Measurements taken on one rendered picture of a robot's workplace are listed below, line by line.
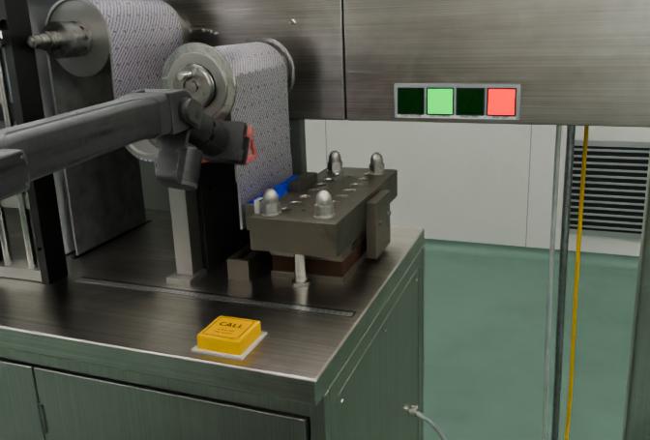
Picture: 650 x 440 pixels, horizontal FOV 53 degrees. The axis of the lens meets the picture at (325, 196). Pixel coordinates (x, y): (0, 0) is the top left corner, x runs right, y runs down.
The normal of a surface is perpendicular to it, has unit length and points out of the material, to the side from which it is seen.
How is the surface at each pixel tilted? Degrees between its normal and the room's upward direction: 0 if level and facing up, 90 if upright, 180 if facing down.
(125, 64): 92
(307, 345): 0
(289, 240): 90
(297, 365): 0
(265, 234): 90
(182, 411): 90
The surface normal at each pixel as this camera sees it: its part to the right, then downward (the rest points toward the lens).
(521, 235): -0.35, 0.26
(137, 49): 0.94, 0.09
